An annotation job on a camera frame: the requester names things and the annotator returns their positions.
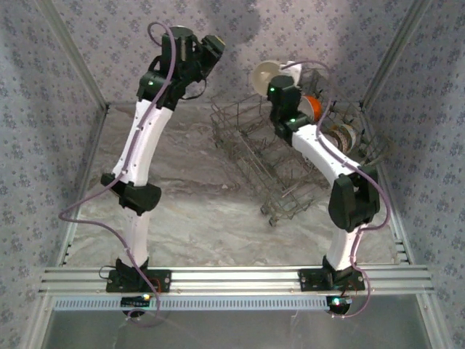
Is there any orange blue floral bowl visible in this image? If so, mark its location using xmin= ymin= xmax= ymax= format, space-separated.
xmin=302 ymin=95 xmax=323 ymax=125

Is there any white bowl with orange rim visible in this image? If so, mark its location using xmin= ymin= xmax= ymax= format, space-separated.
xmin=252 ymin=60 xmax=288 ymax=97

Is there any purple glass bowl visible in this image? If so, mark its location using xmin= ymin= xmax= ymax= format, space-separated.
xmin=328 ymin=122 xmax=360 ymax=153

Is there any grey wire dish rack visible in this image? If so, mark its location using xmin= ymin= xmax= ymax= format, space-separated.
xmin=209 ymin=63 xmax=395 ymax=226

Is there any right controller board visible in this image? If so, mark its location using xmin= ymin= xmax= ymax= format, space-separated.
xmin=325 ymin=296 xmax=352 ymax=314

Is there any controller board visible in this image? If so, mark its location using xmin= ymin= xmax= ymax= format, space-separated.
xmin=325 ymin=296 xmax=352 ymax=314
xmin=121 ymin=294 xmax=153 ymax=308

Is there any grey metal lower panel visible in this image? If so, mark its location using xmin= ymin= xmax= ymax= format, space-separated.
xmin=46 ymin=310 xmax=435 ymax=349

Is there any left controller board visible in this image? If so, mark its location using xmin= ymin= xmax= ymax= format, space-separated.
xmin=121 ymin=294 xmax=153 ymax=308

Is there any aluminium frame post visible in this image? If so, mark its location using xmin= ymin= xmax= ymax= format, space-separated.
xmin=361 ymin=0 xmax=433 ymax=108
xmin=36 ymin=0 xmax=110 ymax=112

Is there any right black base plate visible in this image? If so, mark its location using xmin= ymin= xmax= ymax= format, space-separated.
xmin=298 ymin=268 xmax=366 ymax=292

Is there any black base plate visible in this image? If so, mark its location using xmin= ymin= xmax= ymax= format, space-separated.
xmin=105 ymin=268 xmax=172 ymax=294
xmin=298 ymin=268 xmax=366 ymax=292

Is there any aluminium mounting rail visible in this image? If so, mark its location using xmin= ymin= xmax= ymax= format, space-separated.
xmin=38 ymin=265 xmax=435 ymax=295

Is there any white slotted cable duct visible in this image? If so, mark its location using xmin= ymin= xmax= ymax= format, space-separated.
xmin=52 ymin=294 xmax=331 ymax=312

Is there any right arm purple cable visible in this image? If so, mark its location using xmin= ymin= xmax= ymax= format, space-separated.
xmin=283 ymin=60 xmax=392 ymax=320

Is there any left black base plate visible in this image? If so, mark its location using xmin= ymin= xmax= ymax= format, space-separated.
xmin=105 ymin=268 xmax=172 ymax=294

